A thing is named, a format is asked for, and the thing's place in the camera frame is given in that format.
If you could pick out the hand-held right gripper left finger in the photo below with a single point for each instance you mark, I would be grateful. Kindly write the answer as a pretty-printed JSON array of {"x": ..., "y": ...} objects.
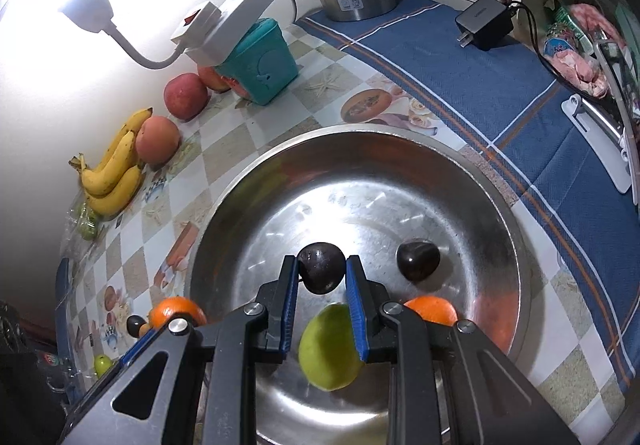
[{"x": 293, "y": 305}]

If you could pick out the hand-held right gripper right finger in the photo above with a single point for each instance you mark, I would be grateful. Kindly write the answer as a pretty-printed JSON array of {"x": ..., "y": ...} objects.
[{"x": 356, "y": 310}]

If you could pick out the pale green jujube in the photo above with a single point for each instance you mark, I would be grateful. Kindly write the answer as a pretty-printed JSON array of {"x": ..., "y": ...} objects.
[{"x": 330, "y": 347}]

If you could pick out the dark cherry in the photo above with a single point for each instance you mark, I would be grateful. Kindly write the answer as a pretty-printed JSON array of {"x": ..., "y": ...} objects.
[
  {"x": 417, "y": 260},
  {"x": 134, "y": 326},
  {"x": 321, "y": 267}
]

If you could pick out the orange mandarin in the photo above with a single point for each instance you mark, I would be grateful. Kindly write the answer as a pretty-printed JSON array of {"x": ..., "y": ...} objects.
[
  {"x": 175, "y": 312},
  {"x": 432, "y": 310}
]

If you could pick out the stainless steel basin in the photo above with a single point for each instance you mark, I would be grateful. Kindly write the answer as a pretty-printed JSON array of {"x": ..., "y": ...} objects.
[{"x": 400, "y": 205}]

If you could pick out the bright green jujube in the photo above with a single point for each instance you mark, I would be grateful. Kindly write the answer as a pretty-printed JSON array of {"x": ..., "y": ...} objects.
[{"x": 103, "y": 364}]

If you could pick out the orange peach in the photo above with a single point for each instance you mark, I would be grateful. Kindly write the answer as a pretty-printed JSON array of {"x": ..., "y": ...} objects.
[{"x": 157, "y": 140}]

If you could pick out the yellow banana bunch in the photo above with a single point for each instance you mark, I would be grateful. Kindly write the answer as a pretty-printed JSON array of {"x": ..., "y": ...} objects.
[{"x": 117, "y": 175}]

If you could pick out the clear bag of green jujubes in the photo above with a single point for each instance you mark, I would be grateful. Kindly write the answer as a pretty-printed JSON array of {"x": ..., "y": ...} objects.
[{"x": 85, "y": 222}]

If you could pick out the red apple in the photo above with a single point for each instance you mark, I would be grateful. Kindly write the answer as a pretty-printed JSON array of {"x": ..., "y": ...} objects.
[
  {"x": 212, "y": 77},
  {"x": 186, "y": 95}
]

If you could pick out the teal plastic box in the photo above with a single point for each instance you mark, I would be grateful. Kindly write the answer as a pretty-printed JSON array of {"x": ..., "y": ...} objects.
[{"x": 262, "y": 62}]

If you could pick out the clear plastic container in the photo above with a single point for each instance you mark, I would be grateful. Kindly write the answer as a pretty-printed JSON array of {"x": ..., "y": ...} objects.
[{"x": 55, "y": 365}]

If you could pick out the blue striped cloth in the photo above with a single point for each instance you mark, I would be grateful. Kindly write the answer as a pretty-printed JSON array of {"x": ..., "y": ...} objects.
[{"x": 500, "y": 100}]

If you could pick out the black power adapter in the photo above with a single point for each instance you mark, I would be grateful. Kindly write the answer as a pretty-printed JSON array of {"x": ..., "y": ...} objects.
[{"x": 485, "y": 22}]

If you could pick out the pink floral package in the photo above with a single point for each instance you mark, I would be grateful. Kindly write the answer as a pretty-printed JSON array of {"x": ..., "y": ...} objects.
[{"x": 575, "y": 60}]

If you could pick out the white gooseneck lamp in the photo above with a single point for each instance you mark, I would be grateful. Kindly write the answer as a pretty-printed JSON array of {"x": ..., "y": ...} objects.
[{"x": 85, "y": 7}]

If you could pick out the white plastic bracket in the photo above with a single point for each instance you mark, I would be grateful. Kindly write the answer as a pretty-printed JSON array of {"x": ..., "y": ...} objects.
[{"x": 595, "y": 145}]

